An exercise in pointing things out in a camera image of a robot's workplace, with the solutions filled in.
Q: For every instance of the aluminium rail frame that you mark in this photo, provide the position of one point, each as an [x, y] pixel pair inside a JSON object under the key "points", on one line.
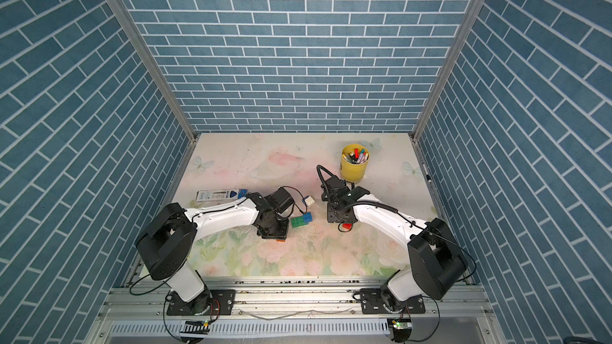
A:
{"points": [[301, 310]]}

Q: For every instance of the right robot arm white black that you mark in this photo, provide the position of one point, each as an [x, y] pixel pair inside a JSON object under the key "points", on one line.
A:
{"points": [[436, 261]]}

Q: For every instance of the yellow pen cup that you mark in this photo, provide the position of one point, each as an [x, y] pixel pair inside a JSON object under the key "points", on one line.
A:
{"points": [[354, 161]]}

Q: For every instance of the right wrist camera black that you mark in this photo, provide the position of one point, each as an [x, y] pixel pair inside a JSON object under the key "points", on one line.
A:
{"points": [[331, 184]]}

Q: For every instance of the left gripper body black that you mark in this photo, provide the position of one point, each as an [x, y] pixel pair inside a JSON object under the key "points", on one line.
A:
{"points": [[276, 229]]}

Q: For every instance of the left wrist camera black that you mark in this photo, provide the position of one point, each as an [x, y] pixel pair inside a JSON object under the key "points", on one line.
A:
{"points": [[280, 201]]}

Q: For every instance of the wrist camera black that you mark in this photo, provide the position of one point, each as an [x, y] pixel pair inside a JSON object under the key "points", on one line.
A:
{"points": [[280, 201], [331, 184]]}

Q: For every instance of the white blue toothpaste box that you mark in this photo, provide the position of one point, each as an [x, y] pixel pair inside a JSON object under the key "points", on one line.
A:
{"points": [[225, 195]]}

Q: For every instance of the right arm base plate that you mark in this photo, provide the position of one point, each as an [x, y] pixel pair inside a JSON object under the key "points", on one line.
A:
{"points": [[374, 301]]}

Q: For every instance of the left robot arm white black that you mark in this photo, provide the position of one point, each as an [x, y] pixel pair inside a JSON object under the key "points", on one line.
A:
{"points": [[166, 242]]}

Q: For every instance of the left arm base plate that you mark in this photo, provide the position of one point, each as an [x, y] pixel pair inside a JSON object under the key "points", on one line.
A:
{"points": [[211, 302]]}

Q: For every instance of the green lego plate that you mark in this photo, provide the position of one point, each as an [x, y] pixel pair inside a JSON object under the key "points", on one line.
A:
{"points": [[298, 222]]}

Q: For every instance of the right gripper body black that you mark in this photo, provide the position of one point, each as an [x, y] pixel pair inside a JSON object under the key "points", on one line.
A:
{"points": [[333, 214]]}

